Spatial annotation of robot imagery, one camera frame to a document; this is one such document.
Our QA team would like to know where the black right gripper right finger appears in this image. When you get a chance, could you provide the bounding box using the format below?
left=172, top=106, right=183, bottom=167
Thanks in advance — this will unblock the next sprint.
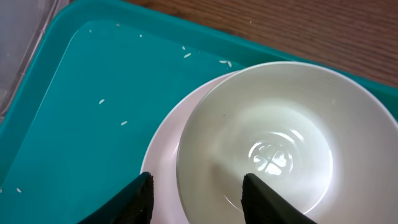
left=241, top=173, right=316, bottom=224

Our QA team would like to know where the clear plastic bin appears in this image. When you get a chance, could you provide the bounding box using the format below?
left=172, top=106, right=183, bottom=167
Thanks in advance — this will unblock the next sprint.
left=0, top=0, right=70, bottom=120

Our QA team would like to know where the white bowl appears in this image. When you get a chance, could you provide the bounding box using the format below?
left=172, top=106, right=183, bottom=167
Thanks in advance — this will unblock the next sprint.
left=177, top=62, right=397, bottom=223

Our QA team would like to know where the white plate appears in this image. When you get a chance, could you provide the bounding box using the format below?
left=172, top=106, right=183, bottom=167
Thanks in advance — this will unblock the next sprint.
left=141, top=72, right=233, bottom=224

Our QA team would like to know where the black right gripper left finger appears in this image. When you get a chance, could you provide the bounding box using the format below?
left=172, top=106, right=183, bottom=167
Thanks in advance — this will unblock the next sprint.
left=79, top=172, right=154, bottom=224

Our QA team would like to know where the teal plastic tray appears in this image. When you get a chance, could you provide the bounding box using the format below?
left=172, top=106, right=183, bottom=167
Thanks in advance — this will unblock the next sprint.
left=1, top=1, right=397, bottom=223

